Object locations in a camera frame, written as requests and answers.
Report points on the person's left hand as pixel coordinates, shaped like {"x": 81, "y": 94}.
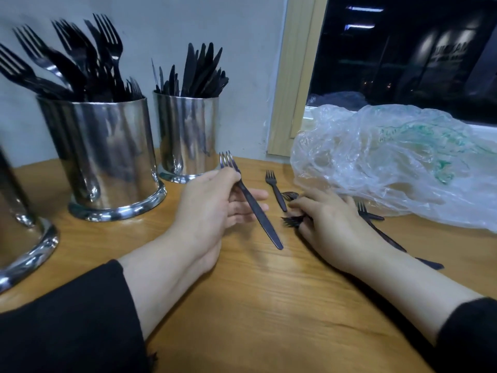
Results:
{"x": 206, "y": 213}

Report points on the person's right hand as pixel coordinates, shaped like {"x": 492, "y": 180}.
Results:
{"x": 338, "y": 233}

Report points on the clear plastic bag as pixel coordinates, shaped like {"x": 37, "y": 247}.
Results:
{"x": 396, "y": 159}

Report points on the bunch of black knives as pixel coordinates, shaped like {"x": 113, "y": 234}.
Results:
{"x": 194, "y": 73}

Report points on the bunch of black forks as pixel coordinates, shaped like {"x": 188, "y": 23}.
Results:
{"x": 78, "y": 66}

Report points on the person's right forearm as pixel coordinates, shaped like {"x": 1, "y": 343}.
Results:
{"x": 435, "y": 307}

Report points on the person's left forearm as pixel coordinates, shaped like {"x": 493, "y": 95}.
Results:
{"x": 78, "y": 314}

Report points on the dark parked car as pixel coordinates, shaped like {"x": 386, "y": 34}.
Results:
{"x": 338, "y": 101}

